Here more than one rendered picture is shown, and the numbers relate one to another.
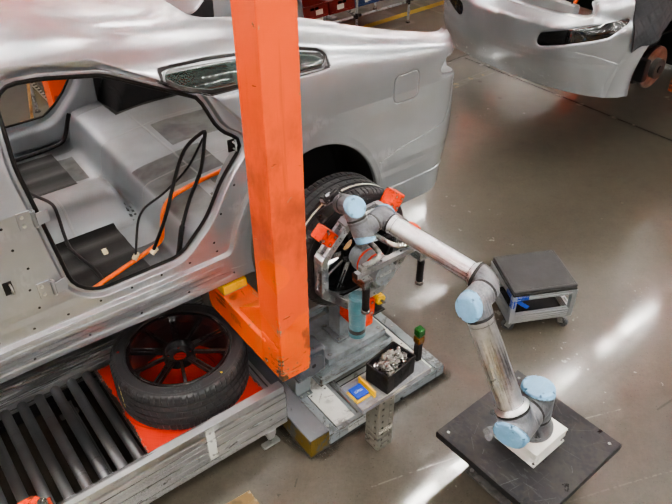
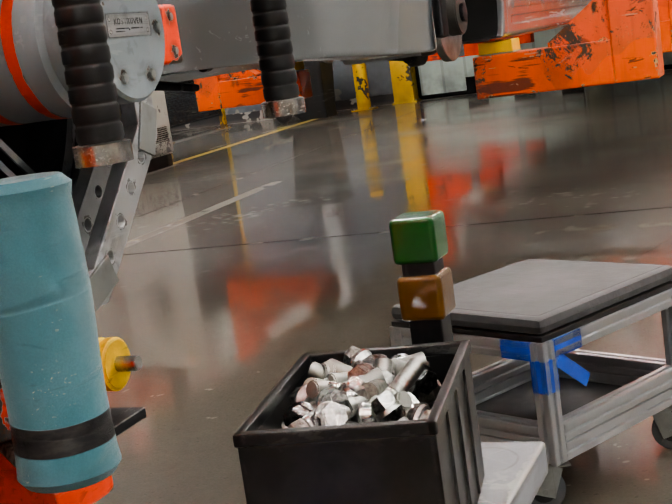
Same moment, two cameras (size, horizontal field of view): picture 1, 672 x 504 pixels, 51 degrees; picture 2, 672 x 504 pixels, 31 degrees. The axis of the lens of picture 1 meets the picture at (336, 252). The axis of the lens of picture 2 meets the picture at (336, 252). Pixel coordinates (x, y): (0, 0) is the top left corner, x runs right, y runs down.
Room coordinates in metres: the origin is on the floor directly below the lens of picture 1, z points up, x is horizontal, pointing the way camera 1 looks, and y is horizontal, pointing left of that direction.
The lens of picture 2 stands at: (1.51, 0.18, 0.81)
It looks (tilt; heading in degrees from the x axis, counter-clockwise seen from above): 10 degrees down; 330
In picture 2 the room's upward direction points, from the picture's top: 8 degrees counter-clockwise
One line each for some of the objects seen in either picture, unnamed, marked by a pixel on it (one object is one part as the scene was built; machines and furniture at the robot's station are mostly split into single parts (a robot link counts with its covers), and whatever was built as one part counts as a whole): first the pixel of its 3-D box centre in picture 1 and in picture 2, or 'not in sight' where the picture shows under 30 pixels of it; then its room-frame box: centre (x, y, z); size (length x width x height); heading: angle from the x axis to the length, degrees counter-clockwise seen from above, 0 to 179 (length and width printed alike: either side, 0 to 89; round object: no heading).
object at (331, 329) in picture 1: (341, 316); not in sight; (2.82, -0.03, 0.32); 0.40 x 0.30 x 0.28; 127
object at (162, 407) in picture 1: (181, 363); not in sight; (2.41, 0.78, 0.39); 0.66 x 0.66 x 0.24
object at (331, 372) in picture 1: (337, 342); not in sight; (2.80, -0.01, 0.13); 0.50 x 0.36 x 0.10; 127
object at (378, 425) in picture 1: (379, 413); not in sight; (2.23, -0.21, 0.21); 0.10 x 0.10 x 0.42; 37
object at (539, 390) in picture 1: (535, 399); not in sight; (2.01, -0.88, 0.57); 0.17 x 0.15 x 0.18; 141
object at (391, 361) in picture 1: (390, 366); (370, 449); (2.26, -0.26, 0.51); 0.20 x 0.14 x 0.13; 136
